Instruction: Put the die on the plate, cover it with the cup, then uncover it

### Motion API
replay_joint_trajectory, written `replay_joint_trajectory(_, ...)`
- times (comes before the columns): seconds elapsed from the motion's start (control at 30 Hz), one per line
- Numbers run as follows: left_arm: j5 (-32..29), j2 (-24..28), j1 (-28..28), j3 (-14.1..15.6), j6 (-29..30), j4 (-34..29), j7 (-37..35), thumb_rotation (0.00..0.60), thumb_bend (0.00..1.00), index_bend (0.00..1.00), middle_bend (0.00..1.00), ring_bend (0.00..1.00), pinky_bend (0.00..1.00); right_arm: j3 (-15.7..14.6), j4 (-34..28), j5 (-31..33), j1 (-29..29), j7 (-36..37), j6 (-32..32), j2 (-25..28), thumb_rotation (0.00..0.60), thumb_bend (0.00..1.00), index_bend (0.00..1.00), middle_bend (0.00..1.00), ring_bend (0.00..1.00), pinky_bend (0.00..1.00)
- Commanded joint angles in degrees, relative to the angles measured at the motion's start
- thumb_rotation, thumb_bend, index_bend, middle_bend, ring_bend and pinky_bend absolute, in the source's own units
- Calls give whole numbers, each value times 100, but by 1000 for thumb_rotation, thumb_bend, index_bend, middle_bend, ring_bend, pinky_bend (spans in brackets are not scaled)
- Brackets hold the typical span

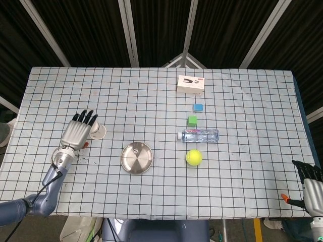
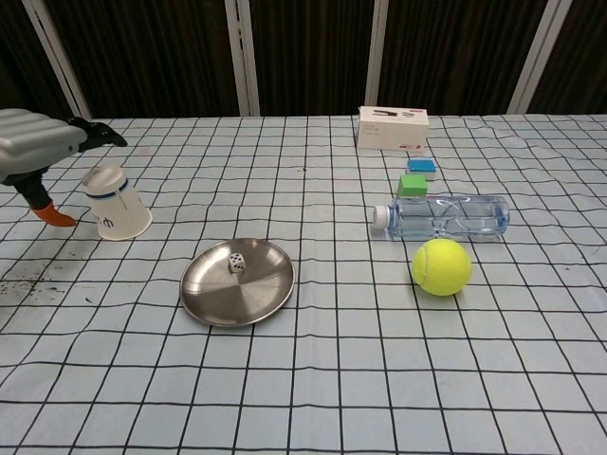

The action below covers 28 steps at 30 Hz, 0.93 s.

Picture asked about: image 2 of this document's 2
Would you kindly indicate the green cube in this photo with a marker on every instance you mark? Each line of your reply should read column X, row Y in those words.
column 412, row 186

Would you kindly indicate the round steel plate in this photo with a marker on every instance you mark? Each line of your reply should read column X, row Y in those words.
column 237, row 303

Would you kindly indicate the blue white eraser block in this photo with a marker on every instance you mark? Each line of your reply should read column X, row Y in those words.
column 421, row 166

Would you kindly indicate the light blue checked tablecloth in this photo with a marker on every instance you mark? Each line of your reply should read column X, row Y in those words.
column 332, row 388

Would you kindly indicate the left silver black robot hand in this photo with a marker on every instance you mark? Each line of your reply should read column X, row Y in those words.
column 28, row 142

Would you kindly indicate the white paper cup blue print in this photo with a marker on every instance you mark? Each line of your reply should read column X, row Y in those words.
column 118, row 213

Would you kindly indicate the clear plastic water bottle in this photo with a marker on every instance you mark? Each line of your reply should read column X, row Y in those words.
column 446, row 218

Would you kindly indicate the white die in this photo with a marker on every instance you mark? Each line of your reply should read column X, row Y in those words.
column 237, row 263

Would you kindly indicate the yellow tennis ball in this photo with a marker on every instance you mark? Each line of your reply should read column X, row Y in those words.
column 442, row 267

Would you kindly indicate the white metal frame post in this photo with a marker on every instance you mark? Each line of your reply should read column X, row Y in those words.
column 59, row 66
column 538, row 57
column 241, row 57
column 377, row 57

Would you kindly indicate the white stapler box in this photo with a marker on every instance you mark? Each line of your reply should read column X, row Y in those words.
column 391, row 132

